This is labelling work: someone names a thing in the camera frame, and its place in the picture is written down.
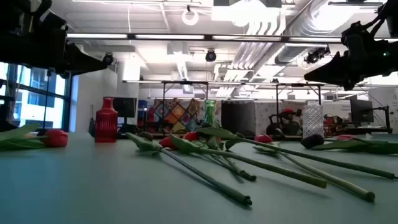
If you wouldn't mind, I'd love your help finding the green glass vase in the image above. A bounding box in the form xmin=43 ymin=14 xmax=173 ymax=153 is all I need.
xmin=203 ymin=100 xmax=218 ymax=128

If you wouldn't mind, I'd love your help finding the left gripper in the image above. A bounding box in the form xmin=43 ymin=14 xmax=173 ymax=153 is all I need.
xmin=0 ymin=17 xmax=109 ymax=77

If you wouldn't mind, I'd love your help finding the green table mat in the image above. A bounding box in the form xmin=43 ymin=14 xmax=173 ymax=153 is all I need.
xmin=0 ymin=132 xmax=398 ymax=224

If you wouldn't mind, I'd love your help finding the black monitor on arm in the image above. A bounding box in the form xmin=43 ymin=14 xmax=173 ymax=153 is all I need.
xmin=350 ymin=98 xmax=391 ymax=130

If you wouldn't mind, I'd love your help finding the white ring lamp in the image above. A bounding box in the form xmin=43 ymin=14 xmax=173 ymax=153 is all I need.
xmin=182 ymin=6 xmax=200 ymax=26

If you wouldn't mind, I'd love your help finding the black metal rack frame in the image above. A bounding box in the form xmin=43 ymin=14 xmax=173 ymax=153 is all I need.
xmin=161 ymin=80 xmax=323 ymax=135

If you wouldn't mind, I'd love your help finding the red artificial tulip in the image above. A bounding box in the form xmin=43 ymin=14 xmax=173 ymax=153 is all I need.
xmin=337 ymin=134 xmax=398 ymax=156
xmin=159 ymin=133 xmax=328 ymax=189
xmin=30 ymin=128 xmax=70 ymax=149
xmin=252 ymin=133 xmax=376 ymax=203

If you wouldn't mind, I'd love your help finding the clear glass vase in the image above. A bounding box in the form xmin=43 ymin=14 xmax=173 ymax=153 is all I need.
xmin=302 ymin=101 xmax=325 ymax=139

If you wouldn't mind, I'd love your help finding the window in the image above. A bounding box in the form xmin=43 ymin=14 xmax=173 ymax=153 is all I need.
xmin=0 ymin=61 xmax=74 ymax=132

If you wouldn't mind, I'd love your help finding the dark desk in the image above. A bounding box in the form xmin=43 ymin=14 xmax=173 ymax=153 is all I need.
xmin=323 ymin=126 xmax=393 ymax=135

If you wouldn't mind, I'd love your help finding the colourful patchwork panel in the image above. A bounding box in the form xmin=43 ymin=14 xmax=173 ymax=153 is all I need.
xmin=152 ymin=98 xmax=206 ymax=133

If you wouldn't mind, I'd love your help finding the silver ventilation duct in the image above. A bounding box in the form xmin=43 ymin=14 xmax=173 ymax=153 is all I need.
xmin=275 ymin=0 xmax=352 ymax=66

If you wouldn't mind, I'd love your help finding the ribbed red vase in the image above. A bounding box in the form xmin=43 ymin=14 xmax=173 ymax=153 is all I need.
xmin=95 ymin=97 xmax=119 ymax=144

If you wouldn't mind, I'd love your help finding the black rail with light strips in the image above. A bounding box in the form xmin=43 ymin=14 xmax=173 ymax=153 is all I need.
xmin=66 ymin=32 xmax=398 ymax=44

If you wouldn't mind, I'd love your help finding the black red exercise machine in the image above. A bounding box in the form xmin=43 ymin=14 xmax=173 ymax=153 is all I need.
xmin=267 ymin=108 xmax=302 ymax=136

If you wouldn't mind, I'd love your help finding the black partition panel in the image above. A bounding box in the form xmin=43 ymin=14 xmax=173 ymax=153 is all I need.
xmin=221 ymin=101 xmax=256 ymax=135

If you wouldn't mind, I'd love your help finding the black monitor on stand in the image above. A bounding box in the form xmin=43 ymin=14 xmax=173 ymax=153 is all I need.
xmin=104 ymin=96 xmax=137 ymax=133

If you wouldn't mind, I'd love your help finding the black track spotlight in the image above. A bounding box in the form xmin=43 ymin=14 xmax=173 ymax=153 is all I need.
xmin=303 ymin=46 xmax=331 ymax=65

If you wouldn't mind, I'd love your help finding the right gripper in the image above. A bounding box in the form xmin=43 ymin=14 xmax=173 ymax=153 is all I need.
xmin=303 ymin=17 xmax=398 ymax=91

